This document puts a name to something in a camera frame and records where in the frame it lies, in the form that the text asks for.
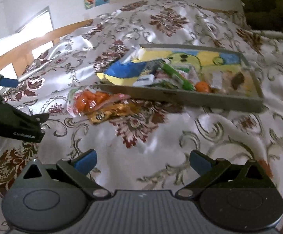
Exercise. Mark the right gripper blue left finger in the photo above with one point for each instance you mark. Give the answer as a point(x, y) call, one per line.
point(75, 171)

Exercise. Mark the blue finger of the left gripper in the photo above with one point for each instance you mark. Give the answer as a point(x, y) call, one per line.
point(7, 82)

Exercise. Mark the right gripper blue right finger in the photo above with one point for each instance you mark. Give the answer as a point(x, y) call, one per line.
point(209, 170)

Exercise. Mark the golden brown snack packet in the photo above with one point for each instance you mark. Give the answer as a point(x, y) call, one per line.
point(113, 111)

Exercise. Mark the orange candy bag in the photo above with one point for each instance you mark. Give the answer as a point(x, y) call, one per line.
point(81, 102)

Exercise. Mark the green white snack stick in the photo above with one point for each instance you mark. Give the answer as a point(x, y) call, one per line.
point(174, 74)

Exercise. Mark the white green snack packet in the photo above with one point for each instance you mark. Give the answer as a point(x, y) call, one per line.
point(163, 80)

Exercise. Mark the floral white bed cover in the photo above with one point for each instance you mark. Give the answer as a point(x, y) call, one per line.
point(149, 150)

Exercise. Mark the window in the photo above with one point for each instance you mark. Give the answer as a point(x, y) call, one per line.
point(38, 26)

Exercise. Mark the small orange round snack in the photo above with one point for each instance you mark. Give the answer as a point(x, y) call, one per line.
point(202, 86)

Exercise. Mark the grey tray with painted liner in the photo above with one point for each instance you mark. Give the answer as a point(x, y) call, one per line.
point(233, 83)

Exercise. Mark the wooden bed frame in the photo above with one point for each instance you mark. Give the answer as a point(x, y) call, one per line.
point(21, 56)

